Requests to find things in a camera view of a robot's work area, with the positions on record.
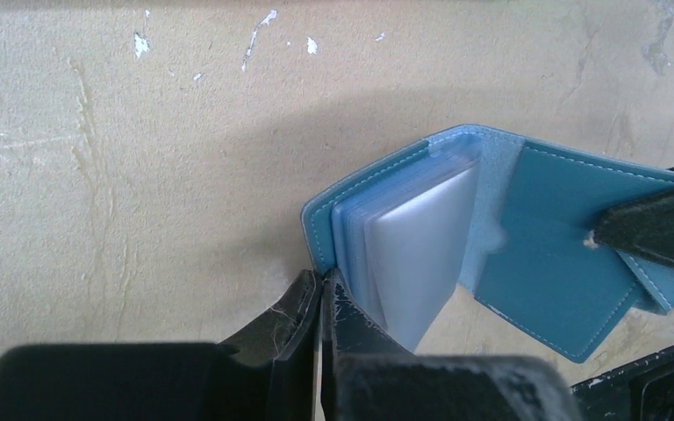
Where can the blue card holder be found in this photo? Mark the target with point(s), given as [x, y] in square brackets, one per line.
[506, 217]

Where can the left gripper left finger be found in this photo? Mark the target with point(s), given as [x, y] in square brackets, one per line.
[264, 371]

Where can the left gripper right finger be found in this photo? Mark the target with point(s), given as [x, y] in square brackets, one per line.
[368, 375]

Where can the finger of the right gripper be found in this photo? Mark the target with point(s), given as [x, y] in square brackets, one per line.
[639, 390]
[643, 228]

